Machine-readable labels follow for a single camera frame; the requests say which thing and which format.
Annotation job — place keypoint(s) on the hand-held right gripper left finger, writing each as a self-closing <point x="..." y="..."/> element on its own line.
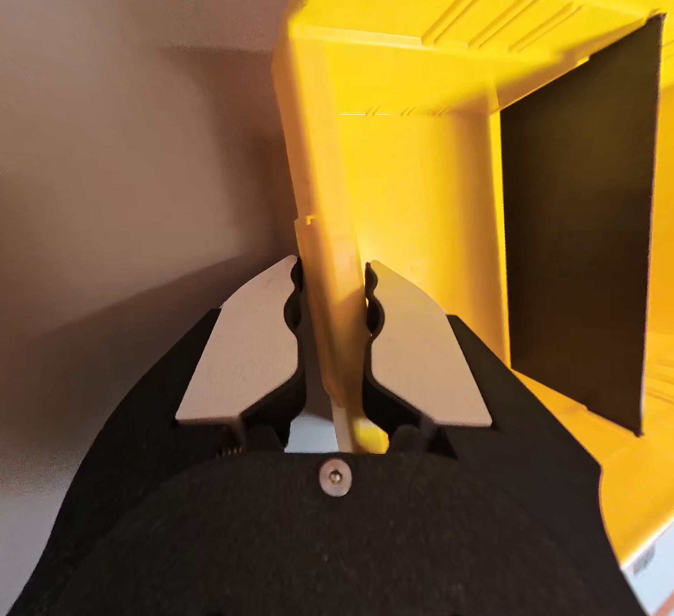
<point x="247" y="347"/>

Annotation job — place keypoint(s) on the yellow plastic bin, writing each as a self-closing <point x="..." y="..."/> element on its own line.
<point x="421" y="179"/>

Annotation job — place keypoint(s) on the black divider card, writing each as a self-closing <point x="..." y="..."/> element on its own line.
<point x="579" y="232"/>

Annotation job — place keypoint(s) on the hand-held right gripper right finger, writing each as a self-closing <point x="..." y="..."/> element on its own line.
<point x="421" y="358"/>

